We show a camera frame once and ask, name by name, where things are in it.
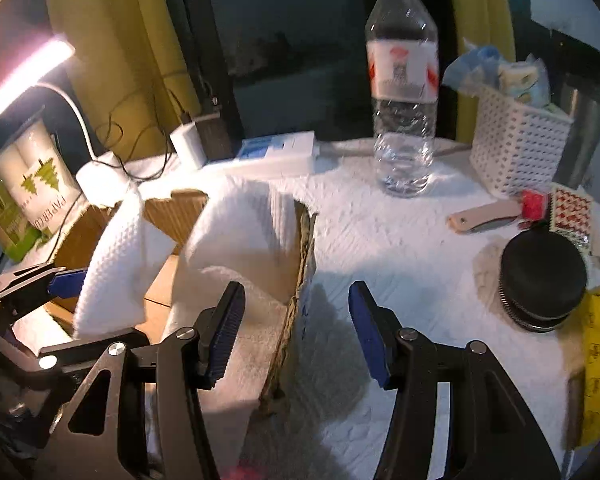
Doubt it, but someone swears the brown cardboard box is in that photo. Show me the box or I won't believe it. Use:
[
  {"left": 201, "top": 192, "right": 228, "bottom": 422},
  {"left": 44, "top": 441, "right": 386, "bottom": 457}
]
[{"left": 54, "top": 181, "right": 311, "bottom": 417}]

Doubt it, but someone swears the white paper towel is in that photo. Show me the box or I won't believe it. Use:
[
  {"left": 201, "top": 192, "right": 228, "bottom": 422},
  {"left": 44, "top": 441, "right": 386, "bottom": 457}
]
[{"left": 73, "top": 181, "right": 301, "bottom": 472}]

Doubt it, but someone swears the pink handled utility knife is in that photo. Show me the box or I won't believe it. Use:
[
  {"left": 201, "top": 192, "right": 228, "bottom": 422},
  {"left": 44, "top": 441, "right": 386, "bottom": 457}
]
[{"left": 446, "top": 200, "right": 522, "bottom": 234}]

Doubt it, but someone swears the white usb charger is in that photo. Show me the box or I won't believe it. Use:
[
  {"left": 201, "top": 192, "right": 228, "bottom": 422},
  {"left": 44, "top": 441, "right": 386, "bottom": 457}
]
[{"left": 170, "top": 122, "right": 208, "bottom": 170}]

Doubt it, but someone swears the white power strip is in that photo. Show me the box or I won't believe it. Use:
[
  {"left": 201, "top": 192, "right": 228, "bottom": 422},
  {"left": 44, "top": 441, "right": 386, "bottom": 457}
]
[{"left": 225, "top": 131, "right": 317, "bottom": 179}]

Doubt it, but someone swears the white perforated plastic basket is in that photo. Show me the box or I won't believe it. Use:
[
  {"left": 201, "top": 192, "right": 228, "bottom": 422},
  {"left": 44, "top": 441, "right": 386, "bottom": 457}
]
[{"left": 470, "top": 86, "right": 572, "bottom": 198}]

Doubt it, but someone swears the white desk lamp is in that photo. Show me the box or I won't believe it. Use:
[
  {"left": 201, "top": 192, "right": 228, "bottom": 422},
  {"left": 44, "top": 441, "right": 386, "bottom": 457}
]
[{"left": 0, "top": 36, "right": 133, "bottom": 206}]

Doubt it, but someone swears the green paper cup pack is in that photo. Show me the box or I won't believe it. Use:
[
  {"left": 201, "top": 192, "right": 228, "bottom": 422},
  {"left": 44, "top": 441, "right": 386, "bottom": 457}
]
[{"left": 0, "top": 177, "right": 41, "bottom": 262}]

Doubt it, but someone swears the black power adapter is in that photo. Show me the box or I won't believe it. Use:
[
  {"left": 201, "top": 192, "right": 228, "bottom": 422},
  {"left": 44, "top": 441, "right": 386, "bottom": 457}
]
[{"left": 193, "top": 112, "right": 234, "bottom": 162}]

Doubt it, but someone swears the white paper cup pack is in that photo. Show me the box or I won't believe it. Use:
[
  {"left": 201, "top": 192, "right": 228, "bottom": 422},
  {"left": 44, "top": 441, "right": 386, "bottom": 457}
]
[{"left": 0, "top": 117, "right": 80, "bottom": 238}]

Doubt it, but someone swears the stainless steel tumbler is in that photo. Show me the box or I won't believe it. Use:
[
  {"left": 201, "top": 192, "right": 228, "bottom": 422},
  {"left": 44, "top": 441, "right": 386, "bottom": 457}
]
[{"left": 554, "top": 73, "right": 600, "bottom": 190}]

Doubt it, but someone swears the yellow curtain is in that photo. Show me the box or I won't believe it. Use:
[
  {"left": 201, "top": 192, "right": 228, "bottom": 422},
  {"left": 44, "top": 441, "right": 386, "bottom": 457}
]
[{"left": 46, "top": 0, "right": 201, "bottom": 162}]

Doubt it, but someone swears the white table cloth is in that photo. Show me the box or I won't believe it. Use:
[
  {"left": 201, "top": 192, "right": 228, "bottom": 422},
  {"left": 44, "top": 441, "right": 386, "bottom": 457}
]
[{"left": 9, "top": 136, "right": 600, "bottom": 480}]

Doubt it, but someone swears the black round lid stack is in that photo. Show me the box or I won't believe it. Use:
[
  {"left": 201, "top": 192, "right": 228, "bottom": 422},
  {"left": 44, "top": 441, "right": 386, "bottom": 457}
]
[{"left": 498, "top": 220, "right": 588, "bottom": 333}]

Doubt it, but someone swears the clear plastic water bottle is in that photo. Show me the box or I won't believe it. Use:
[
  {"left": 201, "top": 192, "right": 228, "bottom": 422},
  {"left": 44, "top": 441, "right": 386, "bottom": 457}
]
[{"left": 365, "top": 0, "right": 439, "bottom": 197}]

